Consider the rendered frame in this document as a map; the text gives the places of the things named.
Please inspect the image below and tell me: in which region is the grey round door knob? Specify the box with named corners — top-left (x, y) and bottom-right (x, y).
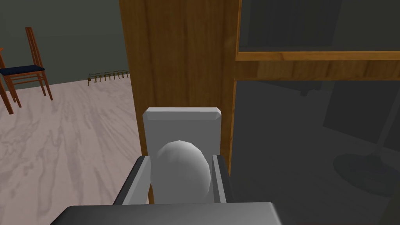
top-left (143, 107), bottom-right (222, 205)

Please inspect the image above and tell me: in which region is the brown wooden glass door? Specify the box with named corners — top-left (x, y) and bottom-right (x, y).
top-left (118, 0), bottom-right (400, 225)

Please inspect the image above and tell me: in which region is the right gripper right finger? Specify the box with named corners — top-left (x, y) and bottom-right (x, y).
top-left (212, 154), bottom-right (235, 204)

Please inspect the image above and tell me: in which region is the wooden chair with blue seat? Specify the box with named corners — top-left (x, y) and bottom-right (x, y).
top-left (0, 27), bottom-right (54, 115)

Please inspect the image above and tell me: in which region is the small wooden rack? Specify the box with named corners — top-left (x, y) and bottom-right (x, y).
top-left (87, 70), bottom-right (130, 86)

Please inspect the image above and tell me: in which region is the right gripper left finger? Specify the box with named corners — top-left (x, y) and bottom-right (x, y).
top-left (113, 155), bottom-right (152, 206)

